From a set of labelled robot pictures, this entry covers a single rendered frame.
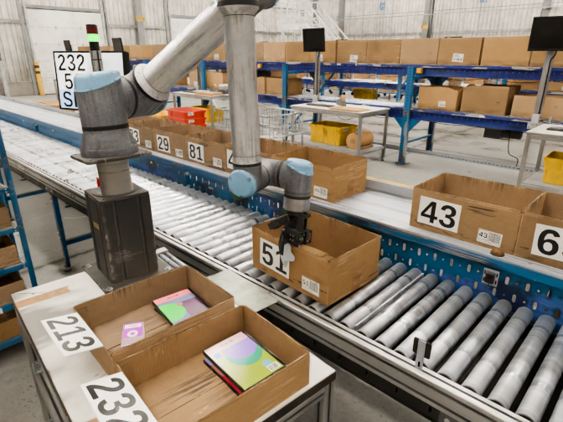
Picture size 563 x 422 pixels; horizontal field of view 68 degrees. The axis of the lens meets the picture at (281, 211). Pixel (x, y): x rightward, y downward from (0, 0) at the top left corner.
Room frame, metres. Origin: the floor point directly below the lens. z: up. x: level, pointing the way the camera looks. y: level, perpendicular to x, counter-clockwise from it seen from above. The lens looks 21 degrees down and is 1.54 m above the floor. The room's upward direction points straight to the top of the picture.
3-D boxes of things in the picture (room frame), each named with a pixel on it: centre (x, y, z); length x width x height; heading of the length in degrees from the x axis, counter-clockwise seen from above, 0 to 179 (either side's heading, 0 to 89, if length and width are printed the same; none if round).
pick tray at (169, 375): (0.82, 0.16, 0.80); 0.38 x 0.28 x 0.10; 131
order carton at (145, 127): (3.15, 0.94, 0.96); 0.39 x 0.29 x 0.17; 46
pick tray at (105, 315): (1.06, 0.38, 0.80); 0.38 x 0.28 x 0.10; 133
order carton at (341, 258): (1.43, -0.12, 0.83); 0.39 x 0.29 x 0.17; 43
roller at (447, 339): (1.10, -0.55, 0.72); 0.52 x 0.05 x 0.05; 136
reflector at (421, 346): (0.90, -0.37, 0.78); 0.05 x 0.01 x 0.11; 46
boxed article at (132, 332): (0.98, 0.42, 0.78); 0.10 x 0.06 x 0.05; 16
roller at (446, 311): (1.14, -0.51, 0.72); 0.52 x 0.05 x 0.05; 136
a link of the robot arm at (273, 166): (1.37, 0.05, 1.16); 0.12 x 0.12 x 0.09; 66
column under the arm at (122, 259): (1.44, 0.60, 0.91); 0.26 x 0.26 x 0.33; 41
